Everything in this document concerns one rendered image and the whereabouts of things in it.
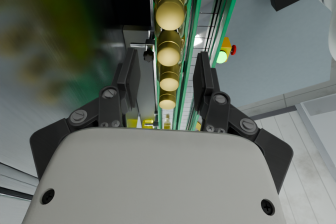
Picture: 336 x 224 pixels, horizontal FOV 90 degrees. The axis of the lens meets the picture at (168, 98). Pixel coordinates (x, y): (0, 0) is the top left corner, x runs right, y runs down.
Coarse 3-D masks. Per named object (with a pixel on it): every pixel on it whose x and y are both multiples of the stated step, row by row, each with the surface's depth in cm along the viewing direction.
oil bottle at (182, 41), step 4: (184, 36) 33; (156, 40) 33; (180, 40) 32; (184, 40) 32; (156, 44) 32; (180, 44) 32; (184, 44) 32; (156, 48) 33; (180, 48) 32; (180, 52) 32; (180, 56) 33; (180, 60) 34
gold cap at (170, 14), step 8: (160, 0) 19; (168, 0) 18; (176, 0) 19; (160, 8) 19; (168, 8) 19; (176, 8) 19; (160, 16) 19; (168, 16) 19; (176, 16) 19; (160, 24) 20; (168, 24) 20; (176, 24) 20
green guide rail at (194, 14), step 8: (200, 0) 36; (192, 8) 43; (192, 16) 44; (192, 24) 41; (192, 32) 42; (192, 40) 44; (192, 48) 46; (184, 64) 59; (184, 72) 60; (184, 80) 56; (184, 88) 59; (184, 96) 62; (176, 128) 94
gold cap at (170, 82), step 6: (162, 66) 30; (168, 66) 29; (174, 66) 29; (162, 72) 29; (168, 72) 28; (174, 72) 28; (162, 78) 28; (168, 78) 27; (174, 78) 27; (162, 84) 28; (168, 84) 28; (174, 84) 28; (168, 90) 30
